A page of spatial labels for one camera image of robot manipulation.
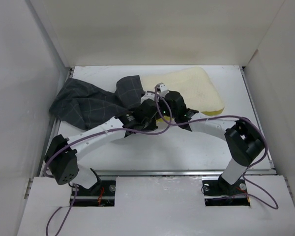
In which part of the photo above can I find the cream pillow with yellow edge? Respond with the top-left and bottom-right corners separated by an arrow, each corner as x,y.
140,67 -> 225,116

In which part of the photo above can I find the dark plaid pillowcase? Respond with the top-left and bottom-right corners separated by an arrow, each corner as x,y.
49,75 -> 144,130

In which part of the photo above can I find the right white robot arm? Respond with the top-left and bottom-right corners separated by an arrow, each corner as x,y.
157,91 -> 266,196

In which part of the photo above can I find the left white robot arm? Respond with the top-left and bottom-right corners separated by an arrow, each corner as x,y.
45,99 -> 157,195

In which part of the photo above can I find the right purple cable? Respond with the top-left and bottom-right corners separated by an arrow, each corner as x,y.
153,86 -> 278,210

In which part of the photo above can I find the purple cable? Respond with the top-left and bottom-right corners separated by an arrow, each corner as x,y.
153,86 -> 278,210
44,93 -> 170,234

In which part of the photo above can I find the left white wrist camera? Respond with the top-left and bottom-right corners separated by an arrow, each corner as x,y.
140,91 -> 155,105

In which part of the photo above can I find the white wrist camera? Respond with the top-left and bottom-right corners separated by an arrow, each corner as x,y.
154,83 -> 169,97
140,91 -> 155,105

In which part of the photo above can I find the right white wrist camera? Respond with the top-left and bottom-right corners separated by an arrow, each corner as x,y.
154,83 -> 169,97

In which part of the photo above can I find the front aluminium rail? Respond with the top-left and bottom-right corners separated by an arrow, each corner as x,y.
39,169 -> 277,178

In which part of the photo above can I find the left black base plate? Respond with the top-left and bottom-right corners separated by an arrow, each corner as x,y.
73,179 -> 116,207

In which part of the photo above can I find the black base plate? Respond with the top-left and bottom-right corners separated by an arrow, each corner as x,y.
201,179 -> 250,207
73,179 -> 116,207

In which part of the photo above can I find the left aluminium rail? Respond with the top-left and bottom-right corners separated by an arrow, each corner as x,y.
38,68 -> 73,177

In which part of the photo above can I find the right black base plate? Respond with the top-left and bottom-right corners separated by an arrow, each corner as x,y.
201,179 -> 250,207

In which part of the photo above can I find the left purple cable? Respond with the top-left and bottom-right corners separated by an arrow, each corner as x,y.
44,93 -> 170,234

